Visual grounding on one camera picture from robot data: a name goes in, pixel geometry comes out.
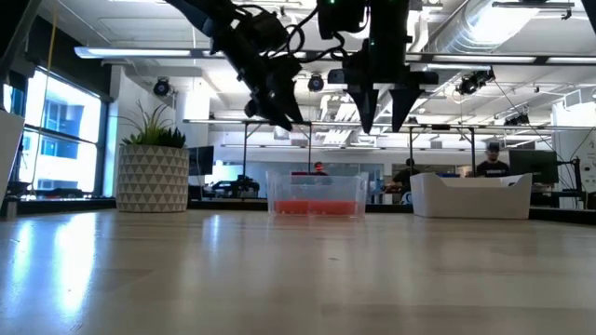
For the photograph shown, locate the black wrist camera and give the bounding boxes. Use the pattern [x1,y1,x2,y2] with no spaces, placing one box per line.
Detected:
[318,0,370,41]
[250,9,289,51]

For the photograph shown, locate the long linear ceiling light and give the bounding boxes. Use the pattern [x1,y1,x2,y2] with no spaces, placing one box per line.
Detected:
[73,45,596,65]

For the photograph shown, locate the orange toy building block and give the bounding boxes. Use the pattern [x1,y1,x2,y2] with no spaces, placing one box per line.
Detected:
[274,199,312,217]
[310,199,359,217]

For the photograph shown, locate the black background station frame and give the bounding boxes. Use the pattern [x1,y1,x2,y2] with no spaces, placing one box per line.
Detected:
[240,119,314,187]
[408,123,477,178]

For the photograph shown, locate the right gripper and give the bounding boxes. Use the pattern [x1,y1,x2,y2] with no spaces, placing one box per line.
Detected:
[328,0,440,135]

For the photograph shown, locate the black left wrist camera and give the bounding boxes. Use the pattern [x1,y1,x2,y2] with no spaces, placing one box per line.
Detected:
[250,9,289,51]

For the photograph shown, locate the black ceiling track lights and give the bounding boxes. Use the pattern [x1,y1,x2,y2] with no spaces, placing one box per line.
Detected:
[454,68,497,97]

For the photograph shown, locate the clear plastic bin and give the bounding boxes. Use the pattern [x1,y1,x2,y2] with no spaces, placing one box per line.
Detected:
[264,170,370,219]

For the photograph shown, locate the silver ventilation duct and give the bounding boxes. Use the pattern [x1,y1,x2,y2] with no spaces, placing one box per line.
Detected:
[412,0,544,97]

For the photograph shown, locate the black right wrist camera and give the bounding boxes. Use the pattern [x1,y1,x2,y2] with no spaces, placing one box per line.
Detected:
[318,0,370,41]

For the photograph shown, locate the black aluminium table frame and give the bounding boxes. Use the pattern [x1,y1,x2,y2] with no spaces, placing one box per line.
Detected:
[0,197,596,227]

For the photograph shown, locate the black computer monitor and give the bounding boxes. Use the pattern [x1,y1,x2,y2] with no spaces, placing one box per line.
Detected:
[187,144,216,177]
[508,148,560,186]

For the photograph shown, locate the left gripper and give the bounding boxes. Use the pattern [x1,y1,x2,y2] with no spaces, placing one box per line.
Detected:
[211,20,305,131]

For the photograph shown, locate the triangle-patterned planter pot with plant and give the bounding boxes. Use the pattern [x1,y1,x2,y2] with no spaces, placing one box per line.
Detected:
[115,100,191,214]

